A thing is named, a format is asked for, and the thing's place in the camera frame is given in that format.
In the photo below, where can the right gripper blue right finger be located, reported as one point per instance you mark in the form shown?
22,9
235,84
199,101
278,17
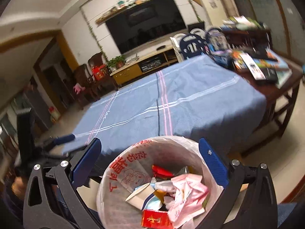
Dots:
216,166

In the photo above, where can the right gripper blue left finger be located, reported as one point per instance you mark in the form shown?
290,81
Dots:
82,164

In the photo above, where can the pink white plastic bag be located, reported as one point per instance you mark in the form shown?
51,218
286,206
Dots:
190,195

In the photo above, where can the blue face mask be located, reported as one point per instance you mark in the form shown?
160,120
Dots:
152,202

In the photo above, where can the red cigarette box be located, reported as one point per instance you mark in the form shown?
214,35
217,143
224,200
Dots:
156,219

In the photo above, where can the red snack wrapper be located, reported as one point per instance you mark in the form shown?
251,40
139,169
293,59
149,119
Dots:
159,172

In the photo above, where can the white blue paper cup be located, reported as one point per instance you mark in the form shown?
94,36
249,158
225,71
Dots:
141,196

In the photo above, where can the white plastic bin liner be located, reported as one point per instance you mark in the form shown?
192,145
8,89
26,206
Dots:
128,171

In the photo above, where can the blue striped tablecloth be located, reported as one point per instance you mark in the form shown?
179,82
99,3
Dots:
194,99

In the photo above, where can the pink cloth on chair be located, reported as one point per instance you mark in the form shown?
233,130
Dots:
78,89

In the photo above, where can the dark wooden armchair right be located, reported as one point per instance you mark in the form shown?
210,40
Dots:
97,87

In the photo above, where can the dark wooden armchair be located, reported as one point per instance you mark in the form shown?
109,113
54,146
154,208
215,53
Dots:
97,87
85,79

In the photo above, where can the dark wooden armchair left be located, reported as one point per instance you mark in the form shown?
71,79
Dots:
85,79

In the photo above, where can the red gift box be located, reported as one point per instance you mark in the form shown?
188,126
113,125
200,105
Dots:
99,72

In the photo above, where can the green potted plant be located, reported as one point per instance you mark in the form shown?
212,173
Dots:
117,62

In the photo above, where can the white remote control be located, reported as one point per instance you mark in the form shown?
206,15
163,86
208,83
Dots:
253,67

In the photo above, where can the yellow wooden tv cabinet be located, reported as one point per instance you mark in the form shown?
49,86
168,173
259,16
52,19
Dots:
144,65

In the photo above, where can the navy baby fence panel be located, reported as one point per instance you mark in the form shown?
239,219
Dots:
213,42

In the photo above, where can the white baby fence panel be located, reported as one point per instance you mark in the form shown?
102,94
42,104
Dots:
177,44

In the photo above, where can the black laptop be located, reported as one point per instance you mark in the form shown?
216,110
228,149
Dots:
198,25

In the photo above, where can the large black television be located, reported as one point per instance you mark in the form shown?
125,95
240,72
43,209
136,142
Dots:
144,23

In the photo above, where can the plush toys on shelf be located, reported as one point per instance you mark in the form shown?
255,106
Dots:
121,6

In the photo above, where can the white standing air conditioner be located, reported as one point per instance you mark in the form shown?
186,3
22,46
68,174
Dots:
215,11

